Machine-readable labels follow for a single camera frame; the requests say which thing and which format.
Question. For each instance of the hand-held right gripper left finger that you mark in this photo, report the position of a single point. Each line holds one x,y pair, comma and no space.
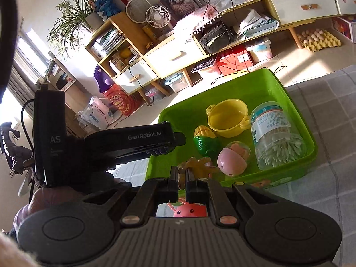
173,189

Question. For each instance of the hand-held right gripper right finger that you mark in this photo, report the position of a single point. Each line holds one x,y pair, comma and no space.
190,190

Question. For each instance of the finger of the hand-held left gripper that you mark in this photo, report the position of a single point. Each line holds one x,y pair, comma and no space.
180,139
130,159

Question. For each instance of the toy corn cob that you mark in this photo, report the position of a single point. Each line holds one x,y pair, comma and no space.
204,132

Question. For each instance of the amber hand-shaped toy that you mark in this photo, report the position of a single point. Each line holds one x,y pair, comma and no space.
200,167

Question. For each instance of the pink clear capsule toy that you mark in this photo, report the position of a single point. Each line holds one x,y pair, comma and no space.
230,161

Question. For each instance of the yellow toy pot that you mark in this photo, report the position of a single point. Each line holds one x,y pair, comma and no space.
228,116

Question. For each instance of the clear cotton swab jar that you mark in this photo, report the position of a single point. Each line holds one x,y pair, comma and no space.
278,144

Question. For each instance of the green plastic bin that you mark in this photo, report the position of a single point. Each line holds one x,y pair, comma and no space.
267,86

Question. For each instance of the person's left hand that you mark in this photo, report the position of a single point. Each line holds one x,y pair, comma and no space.
41,203

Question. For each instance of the pink pig toy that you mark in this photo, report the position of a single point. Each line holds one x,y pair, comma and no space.
189,210

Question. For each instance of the small clear storage box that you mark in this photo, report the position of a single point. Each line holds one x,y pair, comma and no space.
154,93

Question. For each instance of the white printed bag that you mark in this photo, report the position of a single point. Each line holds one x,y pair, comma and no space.
96,114

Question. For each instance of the wooden side shelf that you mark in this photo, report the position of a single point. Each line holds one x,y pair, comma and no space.
58,83

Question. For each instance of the wooden white drawer cabinet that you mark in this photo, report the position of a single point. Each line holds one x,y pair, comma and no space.
172,58

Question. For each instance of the purple plastic seat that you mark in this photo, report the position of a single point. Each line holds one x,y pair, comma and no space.
103,79

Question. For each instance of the red cardboard box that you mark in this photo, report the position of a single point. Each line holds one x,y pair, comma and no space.
233,61

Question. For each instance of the black device on shelf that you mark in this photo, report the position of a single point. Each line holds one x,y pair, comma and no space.
217,40

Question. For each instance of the stack of papers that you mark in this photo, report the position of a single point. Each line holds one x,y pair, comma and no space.
110,41

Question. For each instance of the white desk fan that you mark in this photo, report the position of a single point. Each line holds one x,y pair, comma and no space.
158,18

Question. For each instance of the green potted plant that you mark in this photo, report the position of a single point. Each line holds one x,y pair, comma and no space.
72,16

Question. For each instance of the white round fan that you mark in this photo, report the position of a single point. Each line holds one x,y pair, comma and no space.
135,10

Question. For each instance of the folded white papers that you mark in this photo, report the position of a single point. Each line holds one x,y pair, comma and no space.
258,22

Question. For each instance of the grey checkered blanket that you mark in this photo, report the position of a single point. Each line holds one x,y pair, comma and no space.
328,116

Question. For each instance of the blue plush toy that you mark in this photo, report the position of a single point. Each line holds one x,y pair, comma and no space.
107,4

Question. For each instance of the yellow egg tray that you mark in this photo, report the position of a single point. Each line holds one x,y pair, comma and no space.
318,40

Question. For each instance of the white red printed box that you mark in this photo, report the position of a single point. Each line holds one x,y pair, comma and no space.
345,29

